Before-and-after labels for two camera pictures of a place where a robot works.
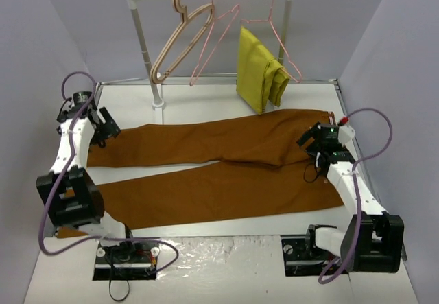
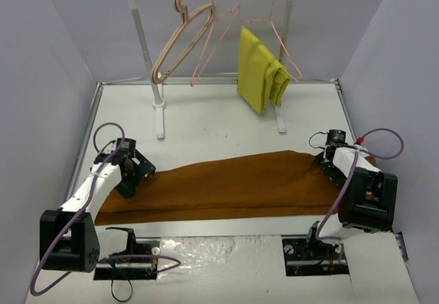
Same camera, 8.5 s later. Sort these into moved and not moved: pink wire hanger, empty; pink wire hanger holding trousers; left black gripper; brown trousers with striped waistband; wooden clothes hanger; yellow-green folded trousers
Moved: left black gripper; brown trousers with striped waistband
Not moved: wooden clothes hanger; pink wire hanger, empty; yellow-green folded trousers; pink wire hanger holding trousers
